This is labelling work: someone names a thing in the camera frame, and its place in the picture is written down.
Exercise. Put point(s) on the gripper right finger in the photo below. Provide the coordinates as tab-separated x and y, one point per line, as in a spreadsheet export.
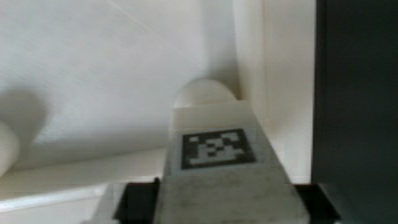
329	204

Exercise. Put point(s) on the white square tabletop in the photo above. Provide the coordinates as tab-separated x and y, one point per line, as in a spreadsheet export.
98	58

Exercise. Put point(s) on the white table leg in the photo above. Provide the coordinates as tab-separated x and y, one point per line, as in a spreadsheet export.
224	184

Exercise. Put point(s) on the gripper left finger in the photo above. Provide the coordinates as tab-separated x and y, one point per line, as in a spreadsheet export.
128	203

